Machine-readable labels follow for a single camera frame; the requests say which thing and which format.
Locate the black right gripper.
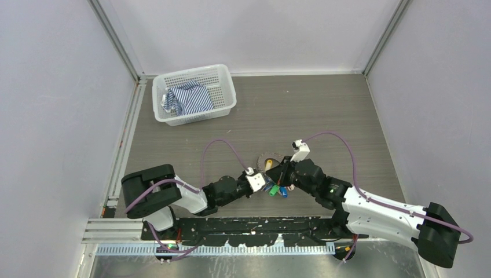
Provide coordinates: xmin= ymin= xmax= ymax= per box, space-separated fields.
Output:
xmin=266 ymin=155 xmax=317 ymax=197

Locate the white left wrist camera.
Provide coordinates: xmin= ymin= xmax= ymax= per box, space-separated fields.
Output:
xmin=245 ymin=167 xmax=266 ymax=192

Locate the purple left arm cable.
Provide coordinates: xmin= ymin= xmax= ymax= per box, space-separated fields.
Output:
xmin=124 ymin=138 xmax=254 ymax=264

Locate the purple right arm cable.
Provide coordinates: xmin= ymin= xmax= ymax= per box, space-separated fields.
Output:
xmin=301 ymin=130 xmax=474 ymax=264

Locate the blue key tag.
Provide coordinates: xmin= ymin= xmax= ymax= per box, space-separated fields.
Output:
xmin=279 ymin=187 xmax=288 ymax=198

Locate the white plastic perforated basket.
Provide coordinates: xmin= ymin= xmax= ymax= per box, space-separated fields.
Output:
xmin=152 ymin=64 xmax=237 ymax=126

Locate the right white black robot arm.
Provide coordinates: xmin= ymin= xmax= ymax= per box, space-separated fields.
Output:
xmin=266 ymin=156 xmax=461 ymax=268

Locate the aluminium frame rail left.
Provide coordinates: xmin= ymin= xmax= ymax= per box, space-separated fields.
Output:
xmin=82 ymin=75 xmax=148 ymax=244

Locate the green key tag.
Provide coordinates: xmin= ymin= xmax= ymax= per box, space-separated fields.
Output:
xmin=269 ymin=185 xmax=280 ymax=196

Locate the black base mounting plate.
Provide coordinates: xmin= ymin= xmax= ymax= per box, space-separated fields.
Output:
xmin=157 ymin=217 xmax=353 ymax=247

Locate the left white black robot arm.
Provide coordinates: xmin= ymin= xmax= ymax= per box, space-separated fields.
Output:
xmin=121 ymin=164 xmax=266 ymax=240

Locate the blue white striped cloth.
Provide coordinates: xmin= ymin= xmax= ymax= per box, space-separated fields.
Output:
xmin=161 ymin=81 xmax=214 ymax=116

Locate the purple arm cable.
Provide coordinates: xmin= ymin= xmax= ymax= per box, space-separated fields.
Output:
xmin=124 ymin=138 xmax=254 ymax=264
xmin=301 ymin=130 xmax=474 ymax=264

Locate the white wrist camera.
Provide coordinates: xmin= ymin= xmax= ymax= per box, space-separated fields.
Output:
xmin=245 ymin=167 xmax=266 ymax=192
xmin=290 ymin=140 xmax=310 ymax=163

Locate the slotted cable duct strip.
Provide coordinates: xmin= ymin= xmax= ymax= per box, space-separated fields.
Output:
xmin=95 ymin=242 xmax=335 ymax=256

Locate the yellow key tag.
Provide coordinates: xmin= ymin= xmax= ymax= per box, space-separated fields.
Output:
xmin=265 ymin=159 xmax=274 ymax=171

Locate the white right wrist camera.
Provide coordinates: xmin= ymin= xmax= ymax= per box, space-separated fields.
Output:
xmin=290 ymin=140 xmax=310 ymax=163

